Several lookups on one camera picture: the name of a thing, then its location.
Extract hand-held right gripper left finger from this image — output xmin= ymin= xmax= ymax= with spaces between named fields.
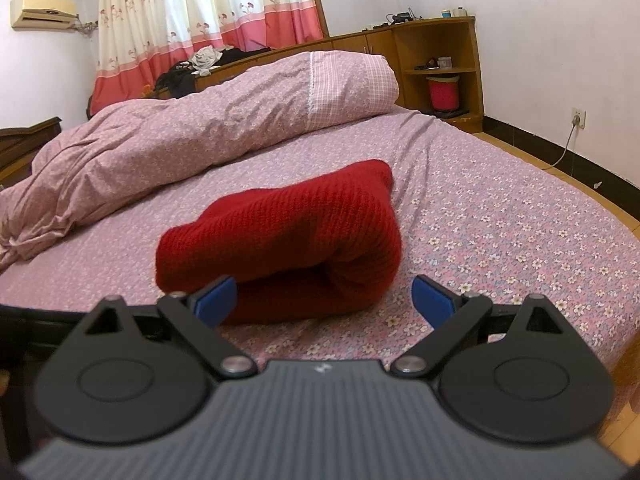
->
xmin=82 ymin=274 xmax=257 ymax=378

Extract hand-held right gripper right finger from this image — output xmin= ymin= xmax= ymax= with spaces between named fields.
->
xmin=390 ymin=275 xmax=563 ymax=376

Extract red knit cardigan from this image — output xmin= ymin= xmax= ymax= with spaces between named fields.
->
xmin=155 ymin=159 xmax=403 ymax=326

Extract pile of black clothes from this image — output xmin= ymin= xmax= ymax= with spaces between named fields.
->
xmin=155 ymin=47 xmax=272 ymax=99

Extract bed with floral sheet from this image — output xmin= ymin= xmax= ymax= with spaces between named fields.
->
xmin=0 ymin=105 xmax=640 ymax=401

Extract pink floral duvet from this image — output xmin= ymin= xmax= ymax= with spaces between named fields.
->
xmin=0 ymin=51 xmax=400 ymax=273

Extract red plastic bucket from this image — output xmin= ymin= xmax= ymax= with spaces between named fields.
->
xmin=426 ymin=75 xmax=461 ymax=111

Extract grey white crumpled cloth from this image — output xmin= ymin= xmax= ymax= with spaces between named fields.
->
xmin=189 ymin=46 xmax=226 ymax=79

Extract wooden headboard cabinet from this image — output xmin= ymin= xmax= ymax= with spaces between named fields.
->
xmin=155 ymin=16 xmax=485 ymax=133

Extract floral cream pink curtain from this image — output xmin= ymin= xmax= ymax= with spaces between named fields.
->
xmin=90 ymin=0 xmax=328 ymax=117

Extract grey power cable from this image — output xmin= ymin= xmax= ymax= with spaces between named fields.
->
xmin=542 ymin=119 xmax=582 ymax=170

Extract cream wall air conditioner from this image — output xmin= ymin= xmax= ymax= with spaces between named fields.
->
xmin=10 ymin=0 xmax=80 ymax=31

